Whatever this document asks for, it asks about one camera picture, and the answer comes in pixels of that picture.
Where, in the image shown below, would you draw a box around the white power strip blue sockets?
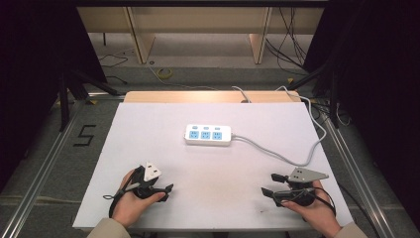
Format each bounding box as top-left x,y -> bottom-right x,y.
183,123 -> 233,148

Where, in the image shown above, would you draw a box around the thin grey floor cable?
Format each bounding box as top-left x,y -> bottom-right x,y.
148,60 -> 217,91

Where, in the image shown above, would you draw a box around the yellow tape roll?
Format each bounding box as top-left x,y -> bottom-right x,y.
156,66 -> 174,80

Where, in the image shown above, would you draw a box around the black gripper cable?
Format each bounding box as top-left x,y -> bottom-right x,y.
102,170 -> 142,219
286,180 -> 381,238

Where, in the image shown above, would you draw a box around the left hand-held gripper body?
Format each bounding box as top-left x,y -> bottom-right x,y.
131,161 -> 168,200

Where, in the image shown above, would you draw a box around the short grey cable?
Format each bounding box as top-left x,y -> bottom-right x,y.
231,85 -> 253,104

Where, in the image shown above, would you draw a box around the black metal stand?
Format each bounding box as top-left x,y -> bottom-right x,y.
57,67 -> 122,133
286,49 -> 342,129

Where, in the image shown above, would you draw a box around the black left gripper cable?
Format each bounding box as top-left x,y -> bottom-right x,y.
102,170 -> 142,219

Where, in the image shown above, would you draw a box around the thin black floor cable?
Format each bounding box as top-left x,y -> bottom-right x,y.
98,53 -> 130,85

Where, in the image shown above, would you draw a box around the bundle of black cables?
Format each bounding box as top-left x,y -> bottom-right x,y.
264,7 -> 309,73

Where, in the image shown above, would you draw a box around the person's left hand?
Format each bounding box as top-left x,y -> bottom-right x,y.
112,169 -> 166,229

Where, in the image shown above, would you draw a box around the aluminium floor rail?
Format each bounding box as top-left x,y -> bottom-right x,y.
318,110 -> 399,238
0,92 -> 127,238

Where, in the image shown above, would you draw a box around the grey power strip cable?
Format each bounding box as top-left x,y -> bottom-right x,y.
231,84 -> 328,168

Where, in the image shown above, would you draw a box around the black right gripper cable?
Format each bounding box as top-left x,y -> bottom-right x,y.
286,180 -> 381,238

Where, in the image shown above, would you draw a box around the black curtain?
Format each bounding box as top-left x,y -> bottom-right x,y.
0,0 -> 108,192
301,0 -> 420,229

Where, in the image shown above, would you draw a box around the person's right hand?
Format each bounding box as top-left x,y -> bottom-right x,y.
281,179 -> 343,238

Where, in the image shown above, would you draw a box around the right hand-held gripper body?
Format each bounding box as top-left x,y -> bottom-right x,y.
273,167 -> 330,207

